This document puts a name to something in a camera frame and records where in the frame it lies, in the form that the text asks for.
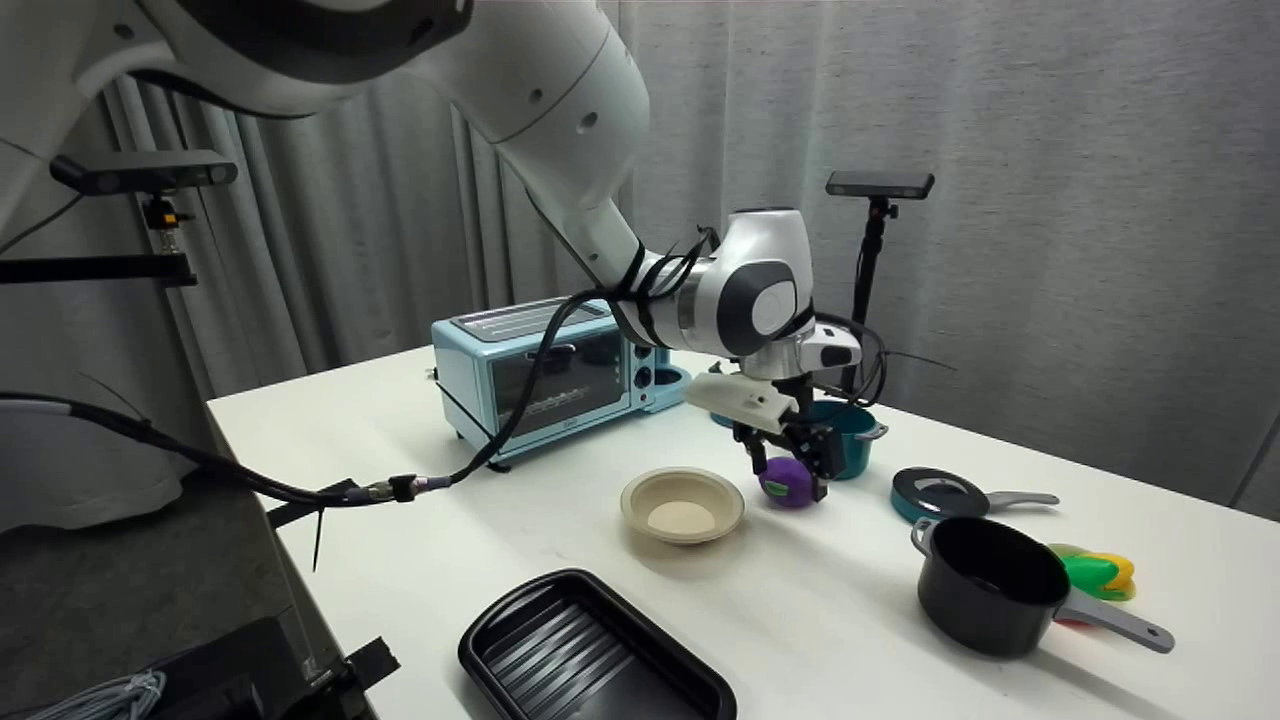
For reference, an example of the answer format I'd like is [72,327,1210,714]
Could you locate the black camera on stand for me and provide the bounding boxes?
[0,150,239,288]

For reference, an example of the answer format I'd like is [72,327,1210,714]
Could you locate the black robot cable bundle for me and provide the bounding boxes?
[0,229,725,517]

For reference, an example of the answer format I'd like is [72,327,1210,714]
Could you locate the purple plush toy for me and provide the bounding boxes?
[756,456,827,508]

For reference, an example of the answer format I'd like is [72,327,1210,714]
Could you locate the white cream plate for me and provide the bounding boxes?
[621,469,746,550]

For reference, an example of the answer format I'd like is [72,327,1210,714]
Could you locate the light blue toaster oven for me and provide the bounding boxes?
[431,296,689,463]

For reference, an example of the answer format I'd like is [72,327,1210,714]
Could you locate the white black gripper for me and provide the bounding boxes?
[685,326,863,480]

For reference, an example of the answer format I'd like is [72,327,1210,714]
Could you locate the green yellow plush toy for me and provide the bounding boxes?
[1052,546,1136,599]

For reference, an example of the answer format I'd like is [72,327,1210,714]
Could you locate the teal pot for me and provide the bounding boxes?
[810,399,884,480]

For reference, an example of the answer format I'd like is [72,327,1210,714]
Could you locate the black grill tray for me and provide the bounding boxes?
[457,568,738,720]

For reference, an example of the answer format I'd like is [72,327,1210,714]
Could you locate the black camera on tripod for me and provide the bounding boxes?
[824,174,936,326]

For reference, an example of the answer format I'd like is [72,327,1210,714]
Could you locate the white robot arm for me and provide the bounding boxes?
[0,0,862,472]

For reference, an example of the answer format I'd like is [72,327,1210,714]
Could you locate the black saucepan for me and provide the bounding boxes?
[914,517,1178,662]

